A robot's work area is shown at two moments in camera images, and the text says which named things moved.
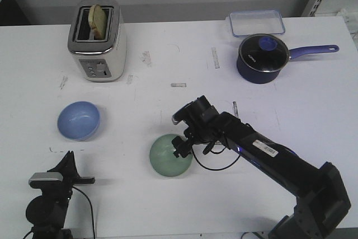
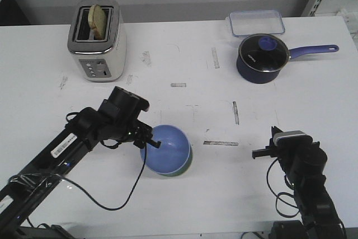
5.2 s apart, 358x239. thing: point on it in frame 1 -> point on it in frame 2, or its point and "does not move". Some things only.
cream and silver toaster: x=99 y=60 does not move
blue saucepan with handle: x=258 y=76 does not move
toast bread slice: x=98 y=22 does not move
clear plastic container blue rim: x=246 y=23 does not move
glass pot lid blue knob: x=264 y=52 does not move
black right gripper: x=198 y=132 -> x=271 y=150
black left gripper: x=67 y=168 -> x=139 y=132
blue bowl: x=79 y=120 -> x=173 y=153
